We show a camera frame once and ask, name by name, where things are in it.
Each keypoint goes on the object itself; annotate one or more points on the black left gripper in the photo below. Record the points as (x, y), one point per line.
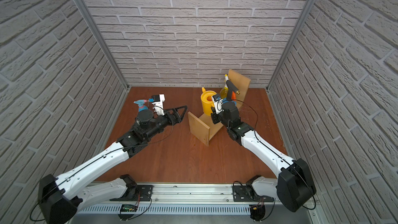
(171, 117)

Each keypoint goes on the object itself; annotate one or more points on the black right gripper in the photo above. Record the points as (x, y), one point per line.
(228, 104)

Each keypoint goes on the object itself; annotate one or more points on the blue pressure sprayer black handle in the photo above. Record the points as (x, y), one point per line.
(233, 90)

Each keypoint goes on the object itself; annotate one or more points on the yellow watering can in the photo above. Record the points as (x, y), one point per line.
(207, 101)

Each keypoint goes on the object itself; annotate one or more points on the light blue pink spray bottle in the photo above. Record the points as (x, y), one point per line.
(144, 104)

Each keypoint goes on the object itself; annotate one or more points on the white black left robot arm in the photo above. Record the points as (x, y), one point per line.
(61, 197)

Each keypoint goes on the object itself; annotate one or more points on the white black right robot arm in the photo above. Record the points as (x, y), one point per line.
(294, 184)

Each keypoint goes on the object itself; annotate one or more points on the light wooden shelf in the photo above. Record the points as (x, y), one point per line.
(202, 127)

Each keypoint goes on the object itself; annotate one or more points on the black round connector box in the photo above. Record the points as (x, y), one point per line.
(257, 212)

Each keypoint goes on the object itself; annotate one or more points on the green circuit board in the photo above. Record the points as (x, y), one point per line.
(129, 208)

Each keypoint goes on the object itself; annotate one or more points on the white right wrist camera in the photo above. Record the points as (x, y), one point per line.
(217, 101)

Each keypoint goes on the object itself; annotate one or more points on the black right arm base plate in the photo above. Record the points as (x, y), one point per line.
(243, 193)

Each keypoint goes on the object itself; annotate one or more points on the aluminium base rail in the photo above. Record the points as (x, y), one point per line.
(184, 199)

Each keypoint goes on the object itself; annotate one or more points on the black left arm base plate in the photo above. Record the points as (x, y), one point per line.
(139, 192)

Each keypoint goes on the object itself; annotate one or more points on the aluminium corner post left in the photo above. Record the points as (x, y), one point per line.
(88, 18)

